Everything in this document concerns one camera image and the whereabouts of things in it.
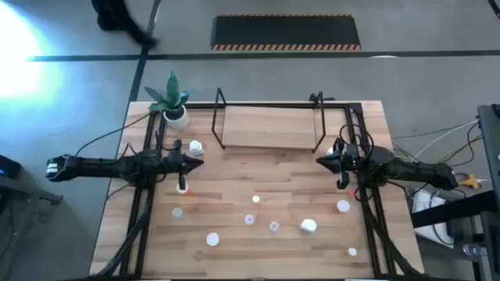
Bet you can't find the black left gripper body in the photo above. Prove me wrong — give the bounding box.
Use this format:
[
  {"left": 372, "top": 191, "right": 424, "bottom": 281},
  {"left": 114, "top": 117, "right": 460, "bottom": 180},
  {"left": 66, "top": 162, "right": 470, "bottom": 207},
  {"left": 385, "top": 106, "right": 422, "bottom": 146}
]
[{"left": 167, "top": 139, "right": 188, "bottom": 190}]

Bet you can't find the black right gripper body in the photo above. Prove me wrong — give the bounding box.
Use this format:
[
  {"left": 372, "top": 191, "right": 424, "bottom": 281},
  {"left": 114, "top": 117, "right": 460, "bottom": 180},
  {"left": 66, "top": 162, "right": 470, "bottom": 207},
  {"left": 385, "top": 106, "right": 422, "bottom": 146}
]
[{"left": 334, "top": 137, "right": 359, "bottom": 191}]

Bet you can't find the green plant in white pot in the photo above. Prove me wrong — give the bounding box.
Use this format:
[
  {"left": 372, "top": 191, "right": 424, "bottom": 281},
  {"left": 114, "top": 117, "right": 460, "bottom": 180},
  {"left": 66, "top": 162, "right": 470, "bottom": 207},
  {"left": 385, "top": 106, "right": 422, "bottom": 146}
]
[{"left": 143, "top": 69, "right": 191, "bottom": 130}]

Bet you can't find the white power box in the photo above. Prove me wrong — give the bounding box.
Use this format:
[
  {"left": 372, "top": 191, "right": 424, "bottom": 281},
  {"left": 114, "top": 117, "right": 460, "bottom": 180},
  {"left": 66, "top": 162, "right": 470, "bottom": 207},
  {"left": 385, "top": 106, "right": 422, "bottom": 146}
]
[{"left": 412, "top": 188, "right": 456, "bottom": 250}]

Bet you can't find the yellow power plug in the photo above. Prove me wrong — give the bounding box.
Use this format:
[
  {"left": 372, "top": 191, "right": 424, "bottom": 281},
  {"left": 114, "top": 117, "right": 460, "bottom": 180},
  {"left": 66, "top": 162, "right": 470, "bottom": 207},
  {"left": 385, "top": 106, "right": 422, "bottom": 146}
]
[{"left": 459, "top": 174, "right": 481, "bottom": 190}]

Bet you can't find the black hazard-striped floor mat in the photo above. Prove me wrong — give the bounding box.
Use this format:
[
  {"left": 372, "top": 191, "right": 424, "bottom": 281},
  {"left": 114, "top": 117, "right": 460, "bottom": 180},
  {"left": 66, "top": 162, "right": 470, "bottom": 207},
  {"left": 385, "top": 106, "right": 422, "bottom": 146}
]
[{"left": 209, "top": 14, "right": 363, "bottom": 52}]

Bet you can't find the black equipment stand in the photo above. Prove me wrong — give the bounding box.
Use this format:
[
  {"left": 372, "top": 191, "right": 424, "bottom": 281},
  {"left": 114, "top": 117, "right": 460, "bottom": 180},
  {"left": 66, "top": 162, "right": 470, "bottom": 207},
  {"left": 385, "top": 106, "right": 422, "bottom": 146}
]
[{"left": 410, "top": 103, "right": 500, "bottom": 281}]

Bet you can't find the clear plastic water bottle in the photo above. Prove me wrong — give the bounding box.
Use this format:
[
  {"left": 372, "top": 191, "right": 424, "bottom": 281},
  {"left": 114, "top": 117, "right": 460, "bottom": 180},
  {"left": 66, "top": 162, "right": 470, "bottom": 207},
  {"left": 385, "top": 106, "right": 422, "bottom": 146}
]
[{"left": 462, "top": 242, "right": 488, "bottom": 258}]

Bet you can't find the person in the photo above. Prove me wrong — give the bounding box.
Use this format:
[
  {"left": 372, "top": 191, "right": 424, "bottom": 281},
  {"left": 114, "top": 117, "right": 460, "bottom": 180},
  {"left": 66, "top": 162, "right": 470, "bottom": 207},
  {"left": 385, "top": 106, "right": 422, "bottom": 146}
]
[{"left": 90, "top": 0, "right": 159, "bottom": 47}]

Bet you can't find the black device blue light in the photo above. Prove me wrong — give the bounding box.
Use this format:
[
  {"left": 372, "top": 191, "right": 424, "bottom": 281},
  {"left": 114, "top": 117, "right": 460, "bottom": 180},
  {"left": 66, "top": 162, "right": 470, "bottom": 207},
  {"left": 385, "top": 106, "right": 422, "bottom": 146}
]
[{"left": 0, "top": 155, "right": 23, "bottom": 180}]

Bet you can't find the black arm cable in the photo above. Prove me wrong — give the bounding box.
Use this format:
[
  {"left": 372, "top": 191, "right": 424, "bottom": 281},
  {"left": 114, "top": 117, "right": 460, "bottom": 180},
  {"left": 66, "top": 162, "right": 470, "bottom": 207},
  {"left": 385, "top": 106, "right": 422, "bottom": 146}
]
[{"left": 74, "top": 111, "right": 154, "bottom": 158}]

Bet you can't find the wooden shelf black metal frame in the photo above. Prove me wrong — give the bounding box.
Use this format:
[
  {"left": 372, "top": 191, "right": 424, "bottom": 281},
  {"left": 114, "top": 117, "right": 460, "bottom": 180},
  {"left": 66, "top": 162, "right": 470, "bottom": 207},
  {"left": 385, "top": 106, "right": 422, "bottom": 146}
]
[{"left": 211, "top": 87, "right": 327, "bottom": 154}]

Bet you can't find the white floor cable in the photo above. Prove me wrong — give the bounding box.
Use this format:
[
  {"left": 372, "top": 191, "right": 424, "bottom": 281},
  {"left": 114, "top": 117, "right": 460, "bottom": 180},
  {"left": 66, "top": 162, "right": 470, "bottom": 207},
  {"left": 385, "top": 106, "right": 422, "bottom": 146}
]
[{"left": 413, "top": 119, "right": 480, "bottom": 158}]

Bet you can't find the yellow floor cable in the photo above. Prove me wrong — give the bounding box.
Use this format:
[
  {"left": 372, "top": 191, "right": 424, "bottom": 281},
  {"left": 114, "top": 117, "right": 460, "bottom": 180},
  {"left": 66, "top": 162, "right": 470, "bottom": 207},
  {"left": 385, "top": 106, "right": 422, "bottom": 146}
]
[{"left": 437, "top": 134, "right": 484, "bottom": 162}]

